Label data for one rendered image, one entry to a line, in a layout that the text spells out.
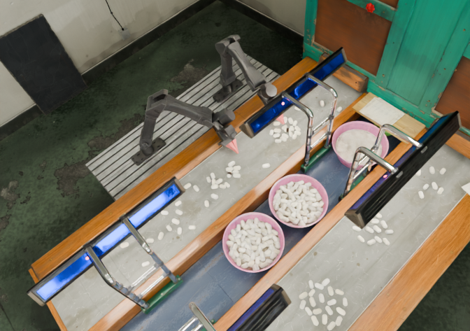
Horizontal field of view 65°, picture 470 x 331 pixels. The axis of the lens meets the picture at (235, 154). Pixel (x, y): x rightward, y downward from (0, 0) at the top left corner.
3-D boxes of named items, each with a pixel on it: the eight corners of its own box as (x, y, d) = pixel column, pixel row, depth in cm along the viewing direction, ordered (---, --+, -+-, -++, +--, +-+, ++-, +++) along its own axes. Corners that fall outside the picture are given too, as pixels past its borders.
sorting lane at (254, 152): (45, 287, 161) (43, 287, 159) (322, 70, 216) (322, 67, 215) (77, 344, 147) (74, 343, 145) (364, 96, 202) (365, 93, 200)
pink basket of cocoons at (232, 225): (212, 247, 168) (210, 239, 160) (255, 210, 176) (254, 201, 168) (253, 291, 155) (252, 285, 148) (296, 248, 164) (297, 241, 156)
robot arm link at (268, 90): (282, 90, 175) (269, 68, 173) (268, 99, 173) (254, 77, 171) (272, 94, 186) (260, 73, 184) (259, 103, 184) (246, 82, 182)
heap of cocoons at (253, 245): (217, 246, 167) (215, 241, 162) (255, 213, 174) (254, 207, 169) (253, 285, 156) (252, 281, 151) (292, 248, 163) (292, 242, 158)
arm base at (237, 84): (243, 74, 217) (234, 69, 220) (217, 94, 210) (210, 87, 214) (243, 84, 223) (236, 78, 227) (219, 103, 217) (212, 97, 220)
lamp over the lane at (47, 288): (33, 289, 128) (20, 283, 122) (174, 179, 147) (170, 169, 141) (42, 307, 124) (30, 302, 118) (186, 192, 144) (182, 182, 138)
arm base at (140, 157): (163, 135, 198) (155, 128, 201) (133, 158, 191) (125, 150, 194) (166, 143, 204) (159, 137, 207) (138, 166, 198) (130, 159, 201)
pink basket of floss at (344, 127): (331, 174, 182) (333, 164, 175) (329, 131, 197) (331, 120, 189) (387, 176, 179) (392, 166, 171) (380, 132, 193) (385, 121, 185)
